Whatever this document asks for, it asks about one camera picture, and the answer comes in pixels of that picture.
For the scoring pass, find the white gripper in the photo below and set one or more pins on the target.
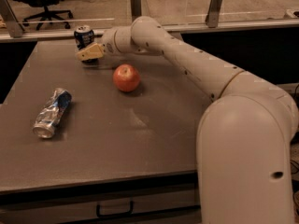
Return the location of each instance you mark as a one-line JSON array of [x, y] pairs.
[[108, 43]]

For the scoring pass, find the blue pepsi can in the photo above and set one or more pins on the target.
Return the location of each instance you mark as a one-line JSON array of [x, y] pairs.
[[84, 36]]

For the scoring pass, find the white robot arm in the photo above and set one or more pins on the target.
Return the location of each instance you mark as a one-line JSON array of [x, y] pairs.
[[243, 139]]

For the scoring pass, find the crushed redbull can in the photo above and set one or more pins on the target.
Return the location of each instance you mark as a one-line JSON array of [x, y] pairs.
[[50, 115]]

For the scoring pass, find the red apple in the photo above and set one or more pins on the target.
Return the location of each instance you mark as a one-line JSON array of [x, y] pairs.
[[126, 78]]

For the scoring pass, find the middle metal glass bracket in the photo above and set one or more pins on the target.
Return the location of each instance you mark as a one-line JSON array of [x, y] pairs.
[[136, 9]]

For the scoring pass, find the metal glass bracket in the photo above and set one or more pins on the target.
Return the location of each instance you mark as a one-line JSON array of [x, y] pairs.
[[136, 9], [213, 14], [15, 30]]

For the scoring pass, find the left metal glass bracket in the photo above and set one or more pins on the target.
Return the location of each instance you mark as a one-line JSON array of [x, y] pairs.
[[15, 30]]

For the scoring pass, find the right metal glass bracket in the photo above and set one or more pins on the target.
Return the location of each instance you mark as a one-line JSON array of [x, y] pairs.
[[213, 14]]

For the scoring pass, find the black drawer handle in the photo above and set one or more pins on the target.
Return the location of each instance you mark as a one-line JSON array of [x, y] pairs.
[[111, 209]]

